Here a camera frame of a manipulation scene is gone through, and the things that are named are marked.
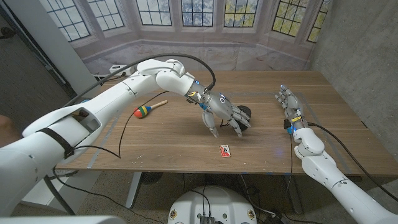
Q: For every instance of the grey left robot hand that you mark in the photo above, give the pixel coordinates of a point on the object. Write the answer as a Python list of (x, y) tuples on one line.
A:
[(220, 105)]

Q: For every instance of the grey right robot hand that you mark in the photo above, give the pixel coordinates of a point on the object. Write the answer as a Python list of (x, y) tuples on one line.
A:
[(292, 105)]

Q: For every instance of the red white matchbox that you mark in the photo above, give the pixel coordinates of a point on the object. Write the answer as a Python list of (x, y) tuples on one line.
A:
[(225, 151)]

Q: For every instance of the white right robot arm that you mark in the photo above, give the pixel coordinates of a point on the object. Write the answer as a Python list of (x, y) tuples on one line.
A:
[(323, 171)]

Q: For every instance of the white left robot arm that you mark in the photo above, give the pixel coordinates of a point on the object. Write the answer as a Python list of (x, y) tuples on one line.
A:
[(109, 99)]

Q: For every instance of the black cylindrical speaker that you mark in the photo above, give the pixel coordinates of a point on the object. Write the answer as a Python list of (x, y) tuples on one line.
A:
[(245, 110)]

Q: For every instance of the colourful wooden maraca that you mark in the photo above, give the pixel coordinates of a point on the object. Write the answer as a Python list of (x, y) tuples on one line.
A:
[(141, 112)]

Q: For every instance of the printed window backdrop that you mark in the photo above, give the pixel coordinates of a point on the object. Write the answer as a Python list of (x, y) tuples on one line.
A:
[(199, 56)]

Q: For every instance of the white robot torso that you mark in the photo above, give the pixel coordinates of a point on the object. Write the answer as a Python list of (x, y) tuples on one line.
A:
[(214, 202)]

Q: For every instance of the black round floor fan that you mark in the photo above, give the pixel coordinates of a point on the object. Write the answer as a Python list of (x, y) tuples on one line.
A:
[(152, 178)]

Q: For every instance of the white power strip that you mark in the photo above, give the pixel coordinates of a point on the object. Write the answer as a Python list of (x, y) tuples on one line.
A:
[(119, 70)]

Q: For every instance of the white table leg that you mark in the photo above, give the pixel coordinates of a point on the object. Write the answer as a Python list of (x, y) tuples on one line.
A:
[(133, 189)]

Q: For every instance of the blue tray with remote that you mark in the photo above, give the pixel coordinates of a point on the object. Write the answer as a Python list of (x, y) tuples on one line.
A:
[(84, 100)]

